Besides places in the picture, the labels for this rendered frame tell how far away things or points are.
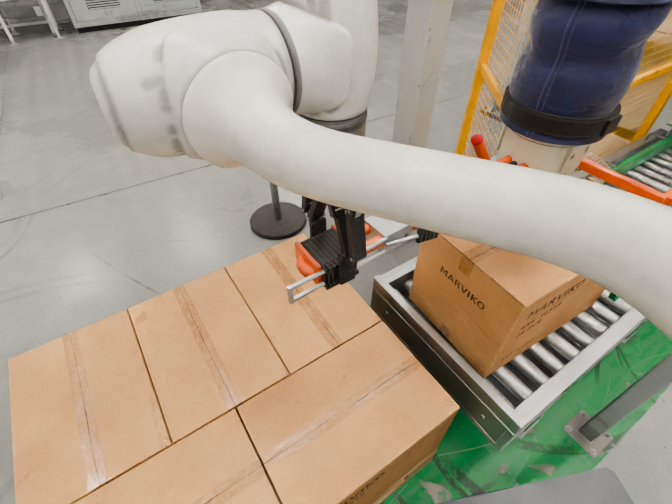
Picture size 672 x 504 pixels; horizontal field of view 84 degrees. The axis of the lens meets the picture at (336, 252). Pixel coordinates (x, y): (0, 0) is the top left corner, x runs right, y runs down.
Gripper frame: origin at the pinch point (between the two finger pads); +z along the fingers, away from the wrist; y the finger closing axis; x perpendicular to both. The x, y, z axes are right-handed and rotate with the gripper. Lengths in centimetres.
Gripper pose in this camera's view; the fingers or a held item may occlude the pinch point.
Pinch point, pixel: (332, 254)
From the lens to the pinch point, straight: 64.7
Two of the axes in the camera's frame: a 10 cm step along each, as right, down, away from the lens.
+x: -8.3, 3.9, -3.9
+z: 0.0, 7.1, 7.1
